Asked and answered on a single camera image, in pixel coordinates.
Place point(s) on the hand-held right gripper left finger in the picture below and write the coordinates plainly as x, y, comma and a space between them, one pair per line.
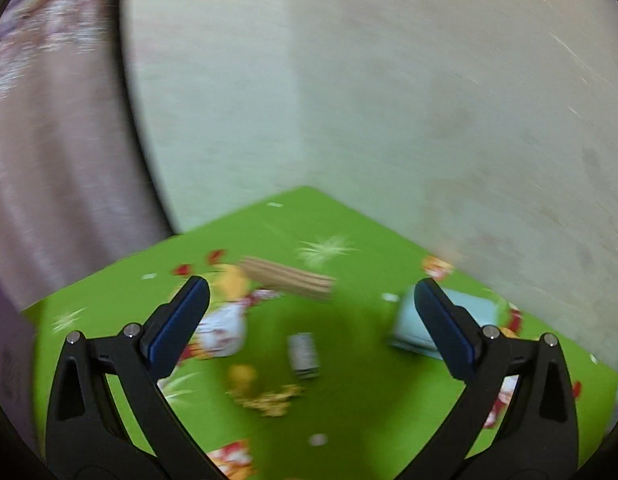
181, 325

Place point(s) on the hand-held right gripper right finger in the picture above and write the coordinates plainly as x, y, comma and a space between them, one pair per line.
441, 330

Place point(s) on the light blue box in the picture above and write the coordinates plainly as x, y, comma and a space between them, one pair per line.
476, 312

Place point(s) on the purple cardboard box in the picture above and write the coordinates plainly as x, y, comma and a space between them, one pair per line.
9, 360

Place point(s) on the green printed desktop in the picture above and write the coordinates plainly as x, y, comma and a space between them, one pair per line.
364, 410

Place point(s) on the wooden slatted piece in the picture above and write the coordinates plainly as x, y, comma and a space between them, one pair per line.
289, 277

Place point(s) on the small black-and-white box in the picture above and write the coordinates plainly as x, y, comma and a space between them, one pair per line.
304, 355

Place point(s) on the pink embroidered curtain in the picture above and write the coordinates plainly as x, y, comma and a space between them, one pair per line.
64, 160

